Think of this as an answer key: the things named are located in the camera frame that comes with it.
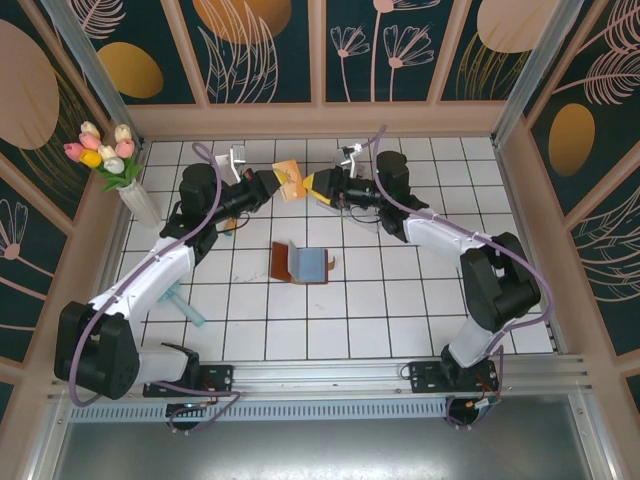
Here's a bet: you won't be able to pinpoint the orange card with line drawing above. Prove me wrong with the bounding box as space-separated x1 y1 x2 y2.
271 159 307 202

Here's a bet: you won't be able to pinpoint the brown leather card holder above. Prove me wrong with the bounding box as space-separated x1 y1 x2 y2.
269 240 337 286

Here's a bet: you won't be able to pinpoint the light blue card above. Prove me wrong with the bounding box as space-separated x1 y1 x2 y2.
294 247 329 282

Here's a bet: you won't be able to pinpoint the white ribbed vase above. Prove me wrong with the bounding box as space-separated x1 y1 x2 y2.
119 182 162 229

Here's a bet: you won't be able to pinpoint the green artificial tulip leaves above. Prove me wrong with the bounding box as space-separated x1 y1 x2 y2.
102 157 146 194

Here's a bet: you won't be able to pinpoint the light teal plastic tool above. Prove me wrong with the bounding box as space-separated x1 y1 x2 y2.
158 282 207 329

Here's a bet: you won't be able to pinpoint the green circuit board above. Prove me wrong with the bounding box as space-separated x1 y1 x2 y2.
469 395 502 417

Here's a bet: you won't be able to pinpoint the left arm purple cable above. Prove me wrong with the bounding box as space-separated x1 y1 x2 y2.
69 142 245 435

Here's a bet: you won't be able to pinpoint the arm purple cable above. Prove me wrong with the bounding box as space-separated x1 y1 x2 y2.
69 142 245 435
367 124 556 430

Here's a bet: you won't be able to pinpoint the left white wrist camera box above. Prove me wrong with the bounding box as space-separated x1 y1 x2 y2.
217 144 249 182

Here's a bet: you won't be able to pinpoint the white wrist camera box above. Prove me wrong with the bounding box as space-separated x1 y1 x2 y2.
217 144 249 182
335 142 365 177

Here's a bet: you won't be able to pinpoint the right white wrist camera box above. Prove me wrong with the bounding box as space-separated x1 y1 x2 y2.
335 142 365 177

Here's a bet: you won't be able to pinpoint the aluminium corner post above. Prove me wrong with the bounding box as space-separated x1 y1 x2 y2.
40 0 147 146
491 0 587 147

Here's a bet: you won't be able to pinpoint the aluminium frame rail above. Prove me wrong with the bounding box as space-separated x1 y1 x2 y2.
47 353 596 401

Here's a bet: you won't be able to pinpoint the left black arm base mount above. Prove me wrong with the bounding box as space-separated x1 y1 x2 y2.
143 363 236 399

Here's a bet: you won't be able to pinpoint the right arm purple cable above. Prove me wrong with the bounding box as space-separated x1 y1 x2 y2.
367 124 556 430

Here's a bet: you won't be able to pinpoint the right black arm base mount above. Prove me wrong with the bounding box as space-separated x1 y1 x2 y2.
408 359 501 396

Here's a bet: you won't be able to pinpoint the grey slotted cable duct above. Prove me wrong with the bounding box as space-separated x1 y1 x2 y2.
67 399 451 424

